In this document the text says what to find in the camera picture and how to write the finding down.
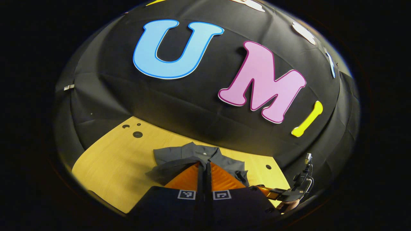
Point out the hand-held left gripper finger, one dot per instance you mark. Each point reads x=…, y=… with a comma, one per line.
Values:
x=208, y=179
x=200, y=179

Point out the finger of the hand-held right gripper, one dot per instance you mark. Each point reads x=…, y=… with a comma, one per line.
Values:
x=271, y=192

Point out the grey collared shirt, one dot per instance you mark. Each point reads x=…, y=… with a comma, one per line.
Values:
x=179, y=157

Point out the black backdrop cloth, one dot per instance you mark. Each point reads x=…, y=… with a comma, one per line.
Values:
x=192, y=96

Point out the white cloth clip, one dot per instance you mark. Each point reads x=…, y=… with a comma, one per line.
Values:
x=69, y=87

